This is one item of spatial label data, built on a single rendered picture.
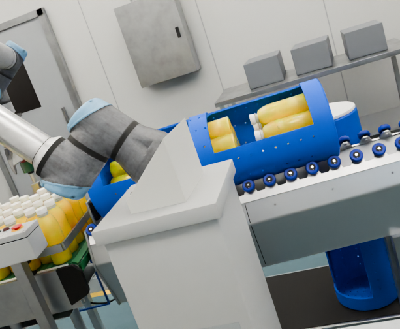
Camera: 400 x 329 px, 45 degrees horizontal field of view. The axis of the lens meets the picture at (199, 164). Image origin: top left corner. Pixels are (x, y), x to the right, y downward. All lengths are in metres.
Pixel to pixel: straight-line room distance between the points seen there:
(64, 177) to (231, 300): 0.51
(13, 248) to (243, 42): 3.67
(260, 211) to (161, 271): 0.60
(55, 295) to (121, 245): 0.70
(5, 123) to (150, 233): 0.46
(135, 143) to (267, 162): 0.59
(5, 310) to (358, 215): 1.31
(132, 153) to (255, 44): 3.81
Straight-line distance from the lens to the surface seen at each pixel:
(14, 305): 1.95
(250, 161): 1.63
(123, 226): 1.16
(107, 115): 1.23
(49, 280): 1.84
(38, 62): 5.54
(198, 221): 1.11
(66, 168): 1.24
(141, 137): 1.20
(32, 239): 1.68
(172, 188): 1.15
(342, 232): 1.81
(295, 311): 2.44
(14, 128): 1.29
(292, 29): 4.90
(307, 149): 1.64
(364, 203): 1.74
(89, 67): 5.35
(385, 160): 1.72
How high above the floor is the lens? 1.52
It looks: 15 degrees down
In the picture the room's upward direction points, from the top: 19 degrees counter-clockwise
